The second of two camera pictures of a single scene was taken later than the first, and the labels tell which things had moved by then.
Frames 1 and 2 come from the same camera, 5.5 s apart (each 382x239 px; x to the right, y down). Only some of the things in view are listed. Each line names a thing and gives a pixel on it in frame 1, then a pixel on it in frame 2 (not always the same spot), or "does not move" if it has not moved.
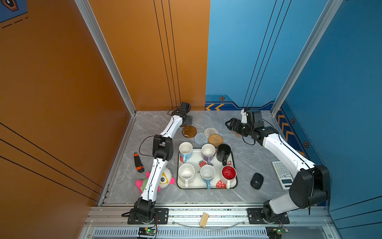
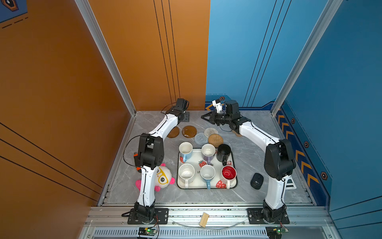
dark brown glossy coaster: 189,131 does not move
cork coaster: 237,134 does not move
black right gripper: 236,128 to 213,116
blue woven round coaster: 200,138 does not move
